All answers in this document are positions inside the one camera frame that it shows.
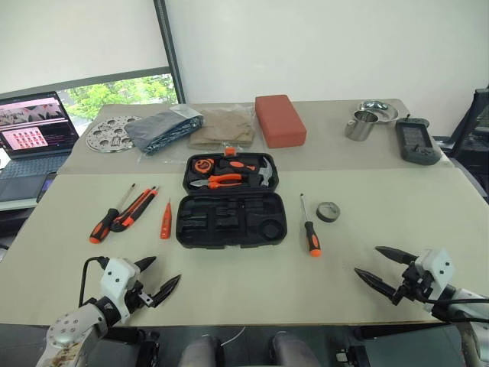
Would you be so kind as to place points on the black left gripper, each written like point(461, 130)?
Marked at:
point(137, 296)

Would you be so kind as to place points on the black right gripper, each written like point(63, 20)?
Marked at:
point(410, 283)

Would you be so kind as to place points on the orange voltage tester pen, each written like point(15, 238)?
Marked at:
point(165, 225)

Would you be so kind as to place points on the orange black utility knife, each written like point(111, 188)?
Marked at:
point(133, 212)

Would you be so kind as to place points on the black plastic tool case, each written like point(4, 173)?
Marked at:
point(198, 221)

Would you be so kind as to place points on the black electrical tape roll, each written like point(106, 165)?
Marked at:
point(324, 218)

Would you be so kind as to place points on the orange case latch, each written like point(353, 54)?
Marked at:
point(230, 151)

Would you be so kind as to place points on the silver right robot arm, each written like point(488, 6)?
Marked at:
point(470, 302)

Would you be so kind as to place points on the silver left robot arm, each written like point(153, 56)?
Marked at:
point(67, 329)

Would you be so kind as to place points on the dark grey rounded shape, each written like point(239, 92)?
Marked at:
point(294, 349)
point(200, 351)

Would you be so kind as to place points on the orange black tape measure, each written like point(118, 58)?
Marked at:
point(201, 165)

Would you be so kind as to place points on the black handheld controller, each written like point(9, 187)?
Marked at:
point(414, 141)

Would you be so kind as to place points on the stainless steel cup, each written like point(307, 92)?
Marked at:
point(361, 128)

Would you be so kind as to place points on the dark grey bagged garment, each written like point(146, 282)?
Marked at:
point(160, 130)

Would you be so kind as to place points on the perforated round metal plate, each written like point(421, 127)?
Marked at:
point(103, 134)

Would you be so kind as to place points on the stainless steel bowl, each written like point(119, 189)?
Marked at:
point(386, 112)

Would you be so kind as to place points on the beige folded cloth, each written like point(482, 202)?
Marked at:
point(221, 130)

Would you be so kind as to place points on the black mesh chair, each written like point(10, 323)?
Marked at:
point(473, 126)

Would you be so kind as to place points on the red foam block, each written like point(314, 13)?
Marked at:
point(280, 122)

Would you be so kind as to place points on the open laptop computer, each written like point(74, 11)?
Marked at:
point(34, 126)

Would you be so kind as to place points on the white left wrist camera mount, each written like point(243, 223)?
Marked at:
point(114, 277)

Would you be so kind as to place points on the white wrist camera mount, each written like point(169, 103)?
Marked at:
point(114, 277)
point(439, 267)

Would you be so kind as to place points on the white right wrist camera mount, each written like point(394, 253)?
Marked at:
point(439, 267)

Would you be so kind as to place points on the dark window frame post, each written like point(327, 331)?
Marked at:
point(170, 46)

